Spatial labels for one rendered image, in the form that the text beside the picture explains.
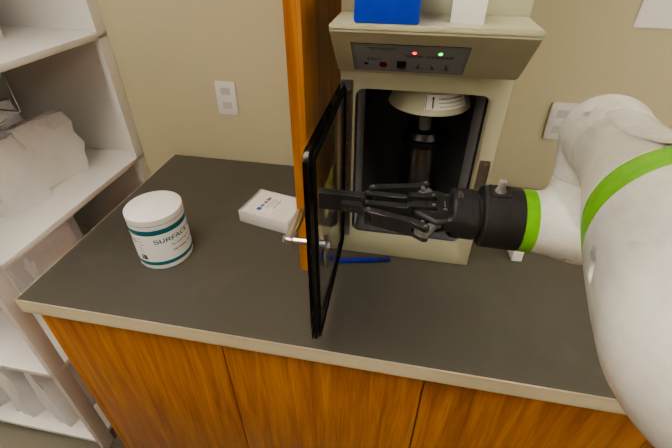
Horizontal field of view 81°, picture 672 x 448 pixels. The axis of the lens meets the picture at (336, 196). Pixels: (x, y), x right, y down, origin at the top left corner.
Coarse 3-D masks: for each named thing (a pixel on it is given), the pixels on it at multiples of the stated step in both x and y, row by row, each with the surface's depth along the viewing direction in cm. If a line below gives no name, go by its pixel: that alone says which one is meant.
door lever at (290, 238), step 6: (300, 210) 72; (294, 216) 71; (300, 216) 71; (294, 222) 69; (300, 222) 70; (288, 228) 68; (294, 228) 68; (288, 234) 66; (294, 234) 67; (282, 240) 66; (288, 240) 66; (294, 240) 66; (300, 240) 66
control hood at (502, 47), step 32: (352, 32) 62; (384, 32) 61; (416, 32) 60; (448, 32) 59; (480, 32) 58; (512, 32) 58; (544, 32) 58; (352, 64) 72; (480, 64) 66; (512, 64) 65
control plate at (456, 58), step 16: (352, 48) 66; (368, 48) 66; (384, 48) 65; (400, 48) 64; (416, 48) 64; (432, 48) 63; (448, 48) 63; (464, 48) 62; (368, 64) 71; (448, 64) 67; (464, 64) 67
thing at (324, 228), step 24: (336, 96) 69; (336, 120) 71; (312, 144) 54; (336, 144) 73; (336, 168) 76; (336, 216) 83; (336, 240) 87; (312, 264) 63; (312, 288) 66; (312, 312) 69; (312, 336) 73
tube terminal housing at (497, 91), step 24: (432, 0) 67; (504, 0) 65; (528, 0) 65; (360, 72) 76; (504, 96) 74; (480, 144) 83; (360, 240) 100; (384, 240) 99; (408, 240) 97; (432, 240) 96; (456, 240) 95
